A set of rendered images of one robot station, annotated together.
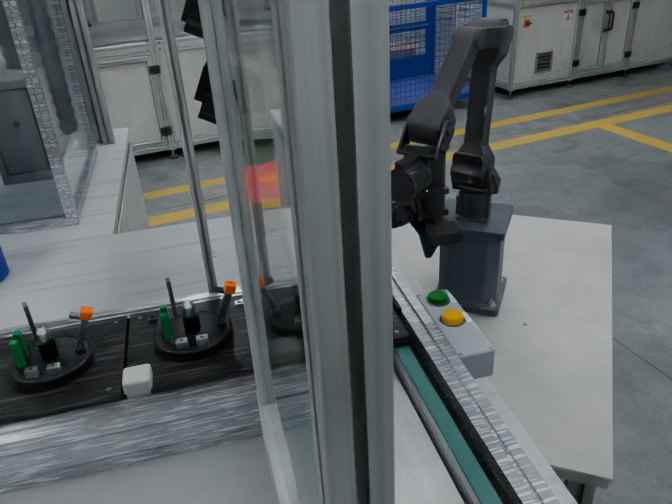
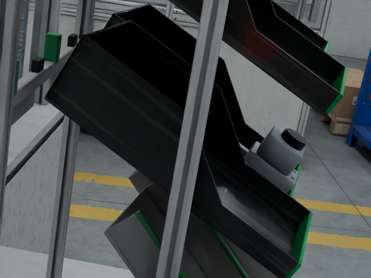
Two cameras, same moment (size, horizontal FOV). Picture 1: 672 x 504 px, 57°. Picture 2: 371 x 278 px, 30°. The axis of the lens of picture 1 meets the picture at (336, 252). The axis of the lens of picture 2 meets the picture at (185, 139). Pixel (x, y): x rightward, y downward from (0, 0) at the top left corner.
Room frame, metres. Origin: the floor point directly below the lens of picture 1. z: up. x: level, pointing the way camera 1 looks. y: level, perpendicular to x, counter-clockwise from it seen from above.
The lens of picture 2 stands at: (0.61, -0.03, 1.49)
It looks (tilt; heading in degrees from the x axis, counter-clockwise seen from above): 18 degrees down; 14
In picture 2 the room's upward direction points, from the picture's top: 10 degrees clockwise
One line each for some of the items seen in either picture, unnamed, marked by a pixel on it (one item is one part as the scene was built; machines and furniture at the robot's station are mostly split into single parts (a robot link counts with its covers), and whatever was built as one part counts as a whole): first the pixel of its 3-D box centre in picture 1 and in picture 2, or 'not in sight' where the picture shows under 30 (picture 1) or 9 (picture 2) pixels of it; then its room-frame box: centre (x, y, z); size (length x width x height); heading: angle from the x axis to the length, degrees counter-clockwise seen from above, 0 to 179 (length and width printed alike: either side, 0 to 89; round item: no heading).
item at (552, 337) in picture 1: (447, 296); not in sight; (1.19, -0.25, 0.84); 0.90 x 0.70 x 0.03; 157
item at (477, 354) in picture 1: (451, 332); not in sight; (0.94, -0.21, 0.93); 0.21 x 0.07 x 0.06; 13
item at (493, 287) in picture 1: (471, 256); not in sight; (1.17, -0.30, 0.96); 0.15 x 0.15 x 0.20; 67
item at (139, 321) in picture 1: (190, 318); not in sight; (0.92, 0.27, 1.01); 0.24 x 0.24 x 0.13; 13
